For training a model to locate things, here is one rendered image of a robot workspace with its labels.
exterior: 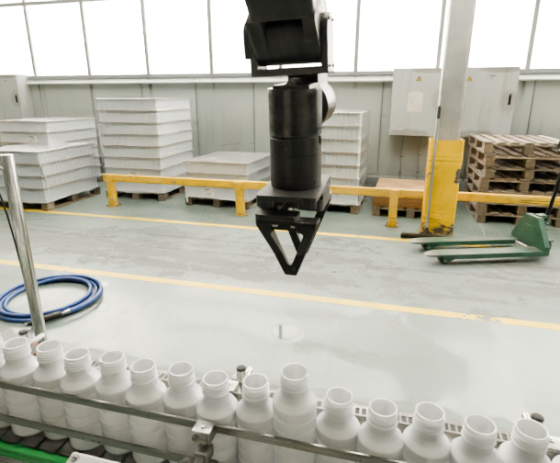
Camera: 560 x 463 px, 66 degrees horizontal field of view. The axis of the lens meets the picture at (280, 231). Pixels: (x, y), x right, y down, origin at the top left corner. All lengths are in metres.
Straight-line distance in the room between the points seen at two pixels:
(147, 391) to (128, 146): 6.39
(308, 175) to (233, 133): 7.59
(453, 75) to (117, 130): 4.68
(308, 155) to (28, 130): 7.74
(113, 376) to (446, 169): 4.55
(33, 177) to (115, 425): 6.21
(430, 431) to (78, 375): 0.51
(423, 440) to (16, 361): 0.62
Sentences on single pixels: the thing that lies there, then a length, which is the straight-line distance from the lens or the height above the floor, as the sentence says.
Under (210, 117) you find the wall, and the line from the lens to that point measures 8.19.
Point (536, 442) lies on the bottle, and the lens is 0.63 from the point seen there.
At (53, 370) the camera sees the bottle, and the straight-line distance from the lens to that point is 0.80.
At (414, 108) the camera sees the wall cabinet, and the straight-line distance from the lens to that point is 7.17.
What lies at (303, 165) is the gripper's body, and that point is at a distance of 0.46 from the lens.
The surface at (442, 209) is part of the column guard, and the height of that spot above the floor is 0.34.
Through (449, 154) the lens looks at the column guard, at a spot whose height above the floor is 0.95.
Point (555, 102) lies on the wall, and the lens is 7.81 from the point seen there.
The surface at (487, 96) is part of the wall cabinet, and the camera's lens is 7.27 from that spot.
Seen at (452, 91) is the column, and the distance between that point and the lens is 5.10.
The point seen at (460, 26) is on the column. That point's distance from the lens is 5.15.
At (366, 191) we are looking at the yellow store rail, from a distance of 5.43.
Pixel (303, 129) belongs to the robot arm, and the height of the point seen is 1.51.
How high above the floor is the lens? 1.55
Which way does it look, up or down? 18 degrees down
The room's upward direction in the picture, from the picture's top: straight up
